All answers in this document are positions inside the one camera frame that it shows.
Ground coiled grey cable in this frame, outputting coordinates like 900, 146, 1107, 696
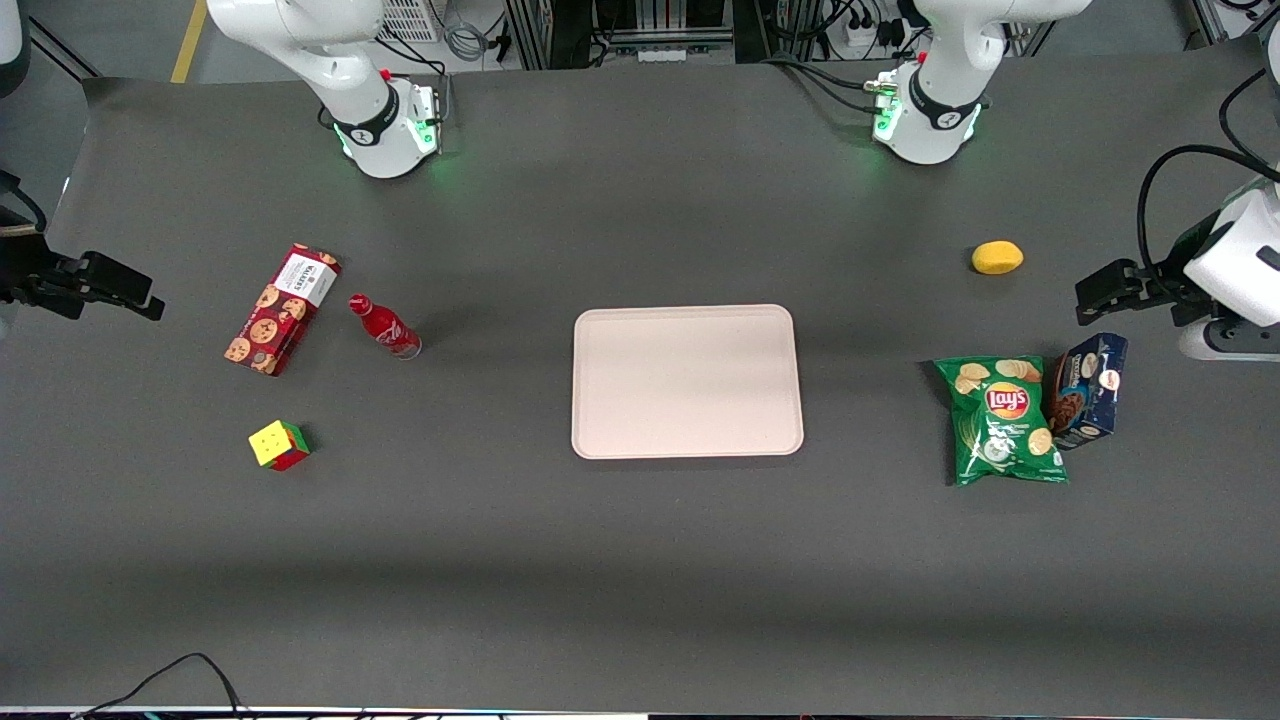
443, 15, 493, 63

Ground thin black table-edge cable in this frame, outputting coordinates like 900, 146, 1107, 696
72, 652, 249, 719

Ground red coke bottle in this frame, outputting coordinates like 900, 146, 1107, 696
348, 293, 423, 361

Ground yellow lemon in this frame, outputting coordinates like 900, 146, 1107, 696
971, 240, 1025, 276

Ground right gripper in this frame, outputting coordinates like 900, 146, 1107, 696
0, 235, 166, 322

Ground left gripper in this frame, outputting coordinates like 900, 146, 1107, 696
1075, 258, 1219, 329

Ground colourful puzzle cube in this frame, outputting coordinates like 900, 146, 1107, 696
248, 419, 312, 473

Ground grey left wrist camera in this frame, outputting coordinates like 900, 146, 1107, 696
1178, 320, 1280, 362

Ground black equipment rack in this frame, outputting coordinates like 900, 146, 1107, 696
505, 0, 771, 71

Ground black arm base cables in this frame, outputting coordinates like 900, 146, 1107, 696
760, 55, 886, 113

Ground dark blue cookie box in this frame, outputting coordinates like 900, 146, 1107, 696
1047, 332, 1130, 451

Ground white perforated box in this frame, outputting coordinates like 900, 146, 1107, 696
378, 0, 443, 43

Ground red cookie box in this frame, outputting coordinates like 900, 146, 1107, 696
223, 243, 342, 377

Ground dark grey table mat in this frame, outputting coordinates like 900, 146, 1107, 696
0, 45, 1280, 713

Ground beige plastic tray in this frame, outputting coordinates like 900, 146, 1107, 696
571, 304, 805, 461

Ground green Lays chips bag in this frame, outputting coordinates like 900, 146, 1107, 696
933, 356, 1069, 488

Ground white power strip with plugs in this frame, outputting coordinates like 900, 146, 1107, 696
843, 8, 909, 53

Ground black looped gripper cable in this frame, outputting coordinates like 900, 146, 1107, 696
1138, 145, 1280, 291

